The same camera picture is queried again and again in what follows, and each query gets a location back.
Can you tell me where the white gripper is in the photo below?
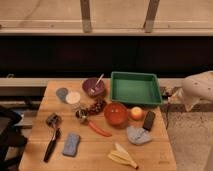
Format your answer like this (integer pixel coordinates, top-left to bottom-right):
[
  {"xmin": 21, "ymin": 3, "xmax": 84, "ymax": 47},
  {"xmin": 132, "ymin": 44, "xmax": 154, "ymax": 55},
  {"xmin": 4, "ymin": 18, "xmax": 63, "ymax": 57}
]
[{"xmin": 168, "ymin": 88, "xmax": 200, "ymax": 112}]

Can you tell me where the orange carrot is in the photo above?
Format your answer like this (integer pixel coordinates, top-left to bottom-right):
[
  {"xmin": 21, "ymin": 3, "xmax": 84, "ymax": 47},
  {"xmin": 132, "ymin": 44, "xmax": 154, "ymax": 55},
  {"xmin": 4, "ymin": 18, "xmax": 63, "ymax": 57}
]
[{"xmin": 88, "ymin": 121, "xmax": 112, "ymax": 137}]

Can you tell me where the black chair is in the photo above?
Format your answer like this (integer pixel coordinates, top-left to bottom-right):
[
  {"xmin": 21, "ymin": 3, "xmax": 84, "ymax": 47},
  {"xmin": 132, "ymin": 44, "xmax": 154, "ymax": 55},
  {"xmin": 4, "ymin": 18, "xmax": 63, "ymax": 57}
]
[{"xmin": 0, "ymin": 105, "xmax": 27, "ymax": 171}]

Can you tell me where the apple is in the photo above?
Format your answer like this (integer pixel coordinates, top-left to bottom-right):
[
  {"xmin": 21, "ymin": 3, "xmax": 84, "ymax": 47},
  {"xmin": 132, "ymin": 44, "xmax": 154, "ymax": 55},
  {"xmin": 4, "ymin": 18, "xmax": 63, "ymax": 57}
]
[{"xmin": 130, "ymin": 106, "xmax": 143, "ymax": 121}]

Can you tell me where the orange bowl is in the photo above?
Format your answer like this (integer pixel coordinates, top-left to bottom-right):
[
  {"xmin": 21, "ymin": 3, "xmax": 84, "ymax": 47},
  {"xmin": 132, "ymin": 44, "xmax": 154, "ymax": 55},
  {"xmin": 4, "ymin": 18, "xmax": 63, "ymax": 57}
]
[{"xmin": 104, "ymin": 102, "xmax": 128, "ymax": 127}]

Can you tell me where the green plastic tray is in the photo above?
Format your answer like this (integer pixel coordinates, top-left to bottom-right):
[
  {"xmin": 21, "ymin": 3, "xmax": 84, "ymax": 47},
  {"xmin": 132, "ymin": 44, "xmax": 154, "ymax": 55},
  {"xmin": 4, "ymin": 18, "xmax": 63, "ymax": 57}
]
[{"xmin": 110, "ymin": 71, "xmax": 162, "ymax": 106}]

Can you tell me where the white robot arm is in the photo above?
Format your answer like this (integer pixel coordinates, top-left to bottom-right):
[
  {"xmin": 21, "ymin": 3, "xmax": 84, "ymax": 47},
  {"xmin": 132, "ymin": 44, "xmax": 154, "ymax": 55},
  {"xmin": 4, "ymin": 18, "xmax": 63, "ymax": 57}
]
[{"xmin": 168, "ymin": 70, "xmax": 213, "ymax": 111}]

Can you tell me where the purple bowl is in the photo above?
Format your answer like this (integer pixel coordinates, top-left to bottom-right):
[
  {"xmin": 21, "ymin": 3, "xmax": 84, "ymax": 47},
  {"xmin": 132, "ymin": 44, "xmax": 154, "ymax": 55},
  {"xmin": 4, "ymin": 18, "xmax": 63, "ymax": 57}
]
[{"xmin": 82, "ymin": 77, "xmax": 105, "ymax": 98}]

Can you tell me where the yellow corn toy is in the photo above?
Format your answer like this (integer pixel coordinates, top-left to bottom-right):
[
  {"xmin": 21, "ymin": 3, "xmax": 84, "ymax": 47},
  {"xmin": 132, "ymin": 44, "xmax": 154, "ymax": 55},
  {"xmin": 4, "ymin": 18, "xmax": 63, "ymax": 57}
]
[{"xmin": 108, "ymin": 142, "xmax": 139, "ymax": 169}]

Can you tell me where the crumpled blue cloth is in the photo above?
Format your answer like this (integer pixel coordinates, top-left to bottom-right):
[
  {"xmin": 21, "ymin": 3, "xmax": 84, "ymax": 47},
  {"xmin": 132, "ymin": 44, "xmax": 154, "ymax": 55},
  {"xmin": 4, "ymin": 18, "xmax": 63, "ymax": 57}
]
[{"xmin": 126, "ymin": 126, "xmax": 152, "ymax": 145}]

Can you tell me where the white spoon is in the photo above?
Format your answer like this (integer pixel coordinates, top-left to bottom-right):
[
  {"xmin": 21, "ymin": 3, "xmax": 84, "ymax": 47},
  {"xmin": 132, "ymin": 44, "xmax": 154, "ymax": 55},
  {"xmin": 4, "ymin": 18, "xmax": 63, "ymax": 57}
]
[{"xmin": 90, "ymin": 74, "xmax": 104, "ymax": 93}]

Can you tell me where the small metal clip object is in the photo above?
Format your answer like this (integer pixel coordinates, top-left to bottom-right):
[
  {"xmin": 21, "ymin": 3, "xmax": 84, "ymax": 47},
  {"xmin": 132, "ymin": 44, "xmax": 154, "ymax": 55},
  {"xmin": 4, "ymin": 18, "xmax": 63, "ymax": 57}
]
[{"xmin": 46, "ymin": 113, "xmax": 62, "ymax": 128}]

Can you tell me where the blue sponge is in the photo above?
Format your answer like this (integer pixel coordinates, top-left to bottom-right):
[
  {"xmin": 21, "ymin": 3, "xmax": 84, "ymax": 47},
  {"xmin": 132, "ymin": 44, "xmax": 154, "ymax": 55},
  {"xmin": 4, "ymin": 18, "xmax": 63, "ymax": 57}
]
[{"xmin": 62, "ymin": 133, "xmax": 80, "ymax": 157}]

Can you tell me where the bunch of dark grapes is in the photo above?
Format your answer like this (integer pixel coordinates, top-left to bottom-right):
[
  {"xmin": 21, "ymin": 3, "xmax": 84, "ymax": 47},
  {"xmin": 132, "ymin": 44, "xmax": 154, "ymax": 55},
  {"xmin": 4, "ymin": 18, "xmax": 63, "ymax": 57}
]
[{"xmin": 86, "ymin": 99, "xmax": 107, "ymax": 115}]

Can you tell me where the black handled brush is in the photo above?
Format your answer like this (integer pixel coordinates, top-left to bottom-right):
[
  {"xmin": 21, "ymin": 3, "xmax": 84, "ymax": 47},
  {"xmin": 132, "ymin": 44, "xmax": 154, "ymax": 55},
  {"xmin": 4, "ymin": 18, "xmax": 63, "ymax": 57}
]
[{"xmin": 43, "ymin": 128, "xmax": 61, "ymax": 162}]

